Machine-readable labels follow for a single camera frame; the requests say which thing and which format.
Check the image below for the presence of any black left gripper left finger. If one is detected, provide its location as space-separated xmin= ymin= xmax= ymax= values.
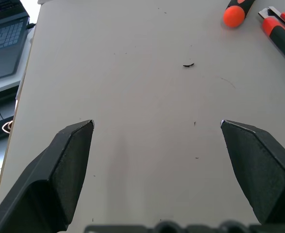
xmin=0 ymin=119 xmax=95 ymax=233

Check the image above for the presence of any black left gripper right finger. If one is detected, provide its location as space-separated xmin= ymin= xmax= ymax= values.
xmin=219 ymin=119 xmax=285 ymax=226

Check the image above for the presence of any orange black utility knife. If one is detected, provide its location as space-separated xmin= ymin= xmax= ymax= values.
xmin=258 ymin=6 xmax=285 ymax=67

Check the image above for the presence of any orange black handled screwdriver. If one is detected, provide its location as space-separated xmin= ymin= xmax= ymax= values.
xmin=223 ymin=0 xmax=256 ymax=28

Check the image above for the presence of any dark grey laptop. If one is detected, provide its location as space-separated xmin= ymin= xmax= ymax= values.
xmin=0 ymin=0 xmax=31 ymax=82

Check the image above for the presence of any white cord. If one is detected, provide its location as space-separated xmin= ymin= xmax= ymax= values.
xmin=1 ymin=120 xmax=14 ymax=133

